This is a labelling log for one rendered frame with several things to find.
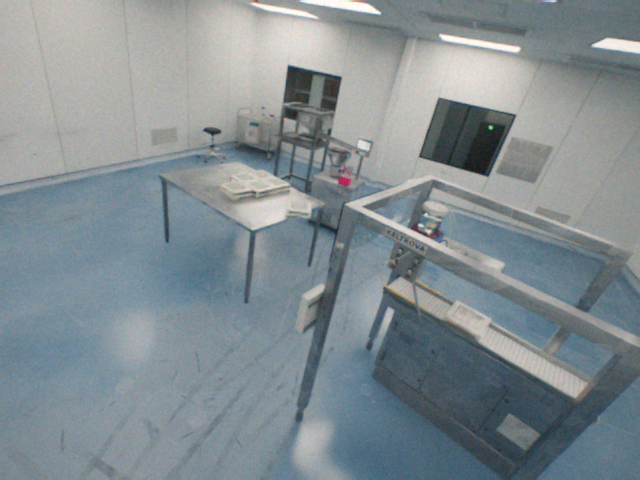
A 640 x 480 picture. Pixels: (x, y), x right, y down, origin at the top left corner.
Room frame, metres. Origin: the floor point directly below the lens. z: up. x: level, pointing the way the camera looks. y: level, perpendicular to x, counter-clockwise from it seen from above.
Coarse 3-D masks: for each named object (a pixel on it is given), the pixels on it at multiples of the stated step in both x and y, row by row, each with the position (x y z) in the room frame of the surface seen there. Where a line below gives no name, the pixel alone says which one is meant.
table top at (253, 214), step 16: (160, 176) 3.20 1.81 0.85; (176, 176) 3.25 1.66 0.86; (192, 176) 3.34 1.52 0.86; (208, 176) 3.44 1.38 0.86; (224, 176) 3.54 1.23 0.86; (192, 192) 2.94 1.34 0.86; (208, 192) 3.02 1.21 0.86; (288, 192) 3.47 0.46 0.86; (224, 208) 2.74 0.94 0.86; (240, 208) 2.81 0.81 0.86; (256, 208) 2.88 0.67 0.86; (272, 208) 2.96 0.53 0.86; (320, 208) 3.28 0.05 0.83; (240, 224) 2.52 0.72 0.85; (256, 224) 2.56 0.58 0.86; (272, 224) 2.64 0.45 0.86
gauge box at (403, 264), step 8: (392, 248) 1.92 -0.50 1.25; (392, 256) 1.91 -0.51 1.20; (400, 256) 1.88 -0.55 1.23; (408, 256) 1.86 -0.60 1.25; (416, 256) 1.83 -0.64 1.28; (400, 264) 1.87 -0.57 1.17; (408, 264) 1.85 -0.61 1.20; (424, 264) 1.86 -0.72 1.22; (400, 272) 1.86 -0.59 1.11; (416, 272) 1.81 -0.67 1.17
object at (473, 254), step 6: (450, 240) 2.07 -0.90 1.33; (402, 246) 1.89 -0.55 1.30; (450, 246) 1.97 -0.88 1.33; (456, 246) 1.99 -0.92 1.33; (462, 246) 2.01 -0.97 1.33; (414, 252) 1.84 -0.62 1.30; (468, 252) 1.94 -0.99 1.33; (474, 252) 1.96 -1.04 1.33; (480, 252) 1.97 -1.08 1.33; (474, 258) 1.87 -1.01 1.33; (480, 258) 1.89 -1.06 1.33; (486, 258) 1.91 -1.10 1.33; (492, 258) 1.93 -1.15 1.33; (438, 264) 1.75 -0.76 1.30; (486, 264) 1.82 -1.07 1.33; (492, 264) 1.84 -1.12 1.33; (498, 264) 1.86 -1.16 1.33; (504, 264) 1.88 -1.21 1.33; (450, 270) 1.70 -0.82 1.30; (498, 270) 1.78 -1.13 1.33; (462, 276) 1.66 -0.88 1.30; (474, 282) 1.62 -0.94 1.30
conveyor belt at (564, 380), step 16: (400, 288) 2.00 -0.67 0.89; (416, 288) 2.05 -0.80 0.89; (432, 304) 1.89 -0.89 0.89; (448, 304) 1.93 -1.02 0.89; (496, 336) 1.69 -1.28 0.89; (512, 352) 1.57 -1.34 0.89; (528, 352) 1.60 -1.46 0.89; (528, 368) 1.46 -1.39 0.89; (544, 368) 1.49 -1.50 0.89; (560, 368) 1.51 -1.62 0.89; (560, 384) 1.38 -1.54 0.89; (576, 384) 1.41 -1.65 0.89
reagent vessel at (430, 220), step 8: (424, 208) 1.95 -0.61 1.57; (432, 208) 1.91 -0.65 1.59; (440, 208) 1.94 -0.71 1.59; (424, 216) 1.93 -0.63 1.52; (432, 216) 1.90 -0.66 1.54; (440, 216) 1.90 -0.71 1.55; (424, 224) 1.91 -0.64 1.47; (432, 224) 1.90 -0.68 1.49; (440, 224) 1.92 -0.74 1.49; (424, 232) 1.90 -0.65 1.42; (432, 232) 1.90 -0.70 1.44
